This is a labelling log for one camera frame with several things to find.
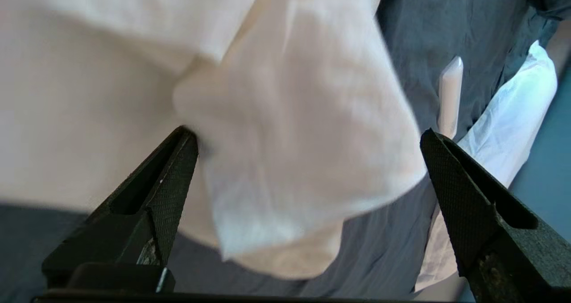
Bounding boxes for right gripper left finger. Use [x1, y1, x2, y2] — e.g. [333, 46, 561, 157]
[42, 125, 199, 290]

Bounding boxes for white T-shirt with blue print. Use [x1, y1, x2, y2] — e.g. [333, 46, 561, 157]
[0, 0, 426, 280]

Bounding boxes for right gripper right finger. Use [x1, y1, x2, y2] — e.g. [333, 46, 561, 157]
[420, 128, 571, 291]

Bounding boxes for white loose pillow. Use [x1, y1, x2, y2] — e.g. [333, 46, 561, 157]
[415, 40, 558, 292]

